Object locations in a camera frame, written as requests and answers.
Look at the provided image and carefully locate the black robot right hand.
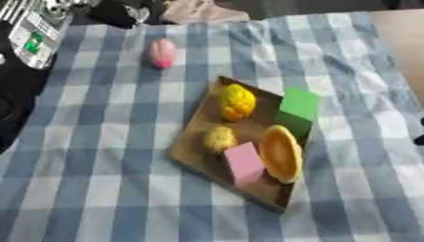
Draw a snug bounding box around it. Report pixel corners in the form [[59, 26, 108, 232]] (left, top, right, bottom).
[[412, 116, 424, 147]]

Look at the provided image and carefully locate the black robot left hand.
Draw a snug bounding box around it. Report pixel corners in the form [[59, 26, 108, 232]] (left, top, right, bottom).
[[87, 0, 152, 29]]

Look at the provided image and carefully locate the shallow brown cardboard box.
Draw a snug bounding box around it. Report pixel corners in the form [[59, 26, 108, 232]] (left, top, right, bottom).
[[166, 75, 322, 214]]

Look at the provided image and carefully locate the pink toy peach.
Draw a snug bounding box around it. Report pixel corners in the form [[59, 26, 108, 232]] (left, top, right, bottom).
[[146, 38, 178, 69]]

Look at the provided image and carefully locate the crumpled pale cloth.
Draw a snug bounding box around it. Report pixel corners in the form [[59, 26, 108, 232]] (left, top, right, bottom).
[[159, 0, 252, 25]]

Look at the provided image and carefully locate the green block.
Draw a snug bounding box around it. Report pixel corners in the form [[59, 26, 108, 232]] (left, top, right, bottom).
[[272, 86, 322, 143]]

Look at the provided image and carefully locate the round orange toy tart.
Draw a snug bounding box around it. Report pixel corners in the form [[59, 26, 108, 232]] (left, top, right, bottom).
[[256, 124, 305, 185]]

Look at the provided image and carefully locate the yellow toy mango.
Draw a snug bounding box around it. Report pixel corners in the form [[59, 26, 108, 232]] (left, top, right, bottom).
[[220, 83, 258, 123]]

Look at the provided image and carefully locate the small yellow fuzzy ball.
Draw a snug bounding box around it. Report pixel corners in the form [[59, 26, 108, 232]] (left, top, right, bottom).
[[202, 126, 239, 154]]

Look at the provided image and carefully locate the pink block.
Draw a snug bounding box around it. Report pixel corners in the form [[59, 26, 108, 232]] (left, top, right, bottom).
[[221, 141, 267, 186]]

